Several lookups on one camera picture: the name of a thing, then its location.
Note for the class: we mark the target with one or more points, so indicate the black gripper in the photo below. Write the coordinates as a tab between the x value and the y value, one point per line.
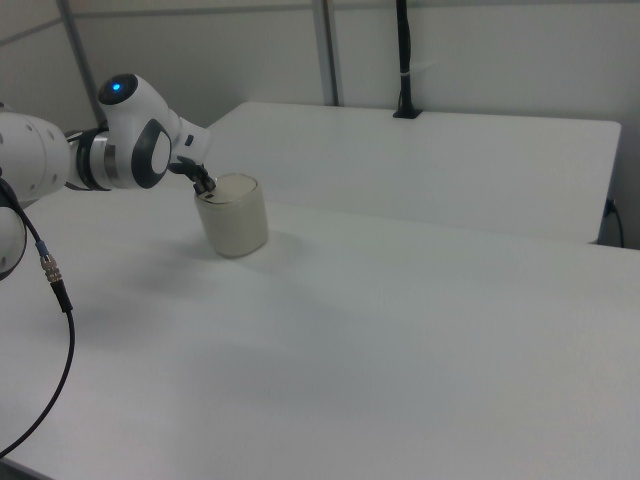
179	164

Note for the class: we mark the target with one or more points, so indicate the cream trash bin lid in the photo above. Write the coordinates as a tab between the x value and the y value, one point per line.
232	187

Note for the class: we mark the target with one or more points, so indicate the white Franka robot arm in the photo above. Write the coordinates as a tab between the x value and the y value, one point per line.
125	145

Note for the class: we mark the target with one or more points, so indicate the cream trash bin body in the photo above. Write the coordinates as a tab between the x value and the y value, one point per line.
235	225

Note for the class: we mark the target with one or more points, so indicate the black pole base clamp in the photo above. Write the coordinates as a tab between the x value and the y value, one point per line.
407	113

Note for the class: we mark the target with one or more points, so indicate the thin grey frame post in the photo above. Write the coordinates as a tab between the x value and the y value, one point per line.
80	55

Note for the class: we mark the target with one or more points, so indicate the thick aluminium frame post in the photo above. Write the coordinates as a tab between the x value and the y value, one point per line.
327	50

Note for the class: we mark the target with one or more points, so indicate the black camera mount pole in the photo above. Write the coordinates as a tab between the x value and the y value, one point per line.
405	55

